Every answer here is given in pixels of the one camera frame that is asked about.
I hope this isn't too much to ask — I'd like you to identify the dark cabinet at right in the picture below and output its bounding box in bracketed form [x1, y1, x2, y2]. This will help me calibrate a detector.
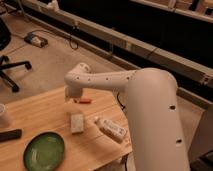
[189, 105, 213, 171]

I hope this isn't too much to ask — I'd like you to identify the black remote control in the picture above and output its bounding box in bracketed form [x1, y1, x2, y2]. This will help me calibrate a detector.
[0, 129, 22, 142]

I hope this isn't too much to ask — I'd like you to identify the long white shelf rail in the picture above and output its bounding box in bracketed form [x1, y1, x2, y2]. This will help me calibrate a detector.
[21, 0, 213, 88]

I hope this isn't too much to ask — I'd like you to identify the power strip on floor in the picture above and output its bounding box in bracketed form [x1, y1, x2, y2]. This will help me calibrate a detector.
[24, 33, 48, 48]

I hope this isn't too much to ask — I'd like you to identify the green ceramic bowl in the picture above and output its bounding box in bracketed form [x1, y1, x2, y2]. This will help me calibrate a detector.
[23, 132, 65, 171]

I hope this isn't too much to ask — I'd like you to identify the orange carrot toy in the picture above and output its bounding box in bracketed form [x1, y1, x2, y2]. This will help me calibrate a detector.
[73, 98, 92, 104]

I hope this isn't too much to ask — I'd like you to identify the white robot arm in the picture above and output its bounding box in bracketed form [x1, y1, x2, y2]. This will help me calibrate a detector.
[65, 63, 190, 171]

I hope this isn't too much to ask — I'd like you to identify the white paper cup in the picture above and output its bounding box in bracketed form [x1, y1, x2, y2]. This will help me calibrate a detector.
[0, 104, 12, 127]

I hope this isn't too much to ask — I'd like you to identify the black office chair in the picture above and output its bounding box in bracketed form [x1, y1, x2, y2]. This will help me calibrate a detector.
[0, 18, 32, 92]

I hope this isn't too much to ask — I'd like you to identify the white sponge block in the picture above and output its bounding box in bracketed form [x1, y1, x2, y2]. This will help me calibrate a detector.
[71, 114, 84, 134]

